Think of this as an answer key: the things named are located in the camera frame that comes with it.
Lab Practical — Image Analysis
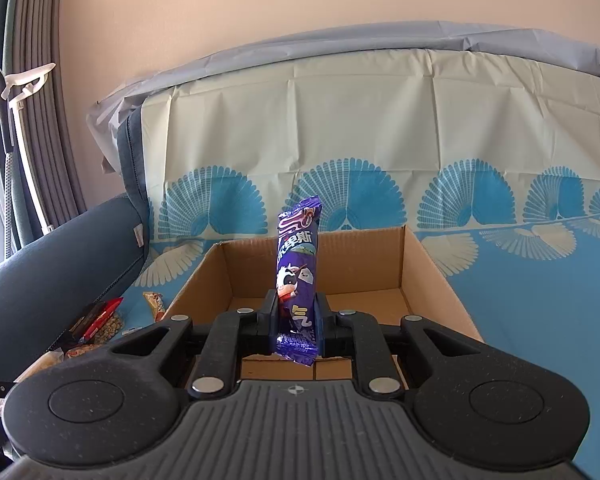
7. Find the yellow snack packet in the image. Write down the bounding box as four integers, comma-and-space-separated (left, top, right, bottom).
143, 292, 166, 322

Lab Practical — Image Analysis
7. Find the purple milk candy packet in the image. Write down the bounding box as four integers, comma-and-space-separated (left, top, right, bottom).
275, 196, 322, 366

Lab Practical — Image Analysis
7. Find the red spicy snack packet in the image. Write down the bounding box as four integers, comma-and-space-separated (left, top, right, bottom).
79, 297, 123, 344

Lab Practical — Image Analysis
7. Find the clear-wrapped nut brittle block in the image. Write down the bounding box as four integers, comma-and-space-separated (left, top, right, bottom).
88, 312, 123, 344

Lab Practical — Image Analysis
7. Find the dark brown cracker packet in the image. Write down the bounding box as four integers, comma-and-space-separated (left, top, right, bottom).
69, 301, 106, 341

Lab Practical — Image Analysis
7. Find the clear bag of cookies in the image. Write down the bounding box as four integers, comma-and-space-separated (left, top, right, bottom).
36, 344, 99, 370

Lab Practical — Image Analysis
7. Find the open cardboard box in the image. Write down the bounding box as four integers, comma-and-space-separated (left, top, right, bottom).
161, 226, 480, 399

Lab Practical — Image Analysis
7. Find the blue fan-pattern sofa cover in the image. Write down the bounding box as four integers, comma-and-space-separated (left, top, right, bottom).
122, 50, 600, 479

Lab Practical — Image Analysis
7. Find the grey plastic sheet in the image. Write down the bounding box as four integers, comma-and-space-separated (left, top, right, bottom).
86, 21, 600, 174

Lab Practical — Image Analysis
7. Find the white garment steamer stand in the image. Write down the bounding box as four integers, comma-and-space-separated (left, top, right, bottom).
0, 63, 56, 259

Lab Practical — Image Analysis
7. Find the grey curtain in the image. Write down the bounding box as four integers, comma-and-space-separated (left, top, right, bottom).
3, 0, 86, 230

